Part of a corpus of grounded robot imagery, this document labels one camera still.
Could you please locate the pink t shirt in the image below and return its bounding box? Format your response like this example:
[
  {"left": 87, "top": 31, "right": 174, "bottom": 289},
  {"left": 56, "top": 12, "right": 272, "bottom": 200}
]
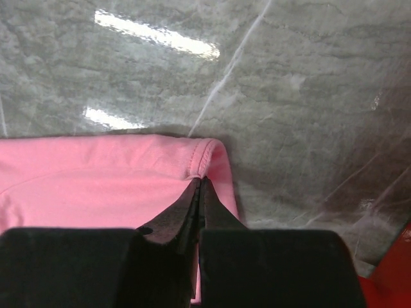
[{"left": 0, "top": 133, "right": 241, "bottom": 304}]

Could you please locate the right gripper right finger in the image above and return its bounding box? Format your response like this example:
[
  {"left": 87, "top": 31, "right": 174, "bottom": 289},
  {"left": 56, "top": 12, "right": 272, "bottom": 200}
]
[{"left": 199, "top": 178, "right": 366, "bottom": 307}]

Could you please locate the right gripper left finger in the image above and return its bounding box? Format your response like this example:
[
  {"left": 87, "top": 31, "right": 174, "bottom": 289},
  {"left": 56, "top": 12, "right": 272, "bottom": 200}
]
[{"left": 1, "top": 179, "right": 200, "bottom": 307}]

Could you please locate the red plastic bin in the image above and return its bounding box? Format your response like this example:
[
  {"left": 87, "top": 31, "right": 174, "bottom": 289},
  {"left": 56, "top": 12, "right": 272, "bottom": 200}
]
[{"left": 359, "top": 223, "right": 411, "bottom": 308}]

